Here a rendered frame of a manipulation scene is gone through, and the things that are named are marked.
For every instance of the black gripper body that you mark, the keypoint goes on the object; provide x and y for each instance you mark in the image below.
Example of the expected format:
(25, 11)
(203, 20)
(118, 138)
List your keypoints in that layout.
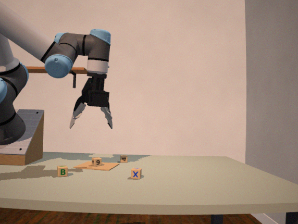
(101, 98)

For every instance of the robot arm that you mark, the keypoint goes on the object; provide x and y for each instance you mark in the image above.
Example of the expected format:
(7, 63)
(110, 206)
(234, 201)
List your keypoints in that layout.
(58, 55)

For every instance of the orange flat mat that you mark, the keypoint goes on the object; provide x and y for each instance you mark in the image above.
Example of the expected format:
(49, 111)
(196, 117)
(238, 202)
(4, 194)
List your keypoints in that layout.
(104, 166)

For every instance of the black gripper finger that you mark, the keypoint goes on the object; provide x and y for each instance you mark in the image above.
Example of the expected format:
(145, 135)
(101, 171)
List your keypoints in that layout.
(78, 108)
(107, 115)

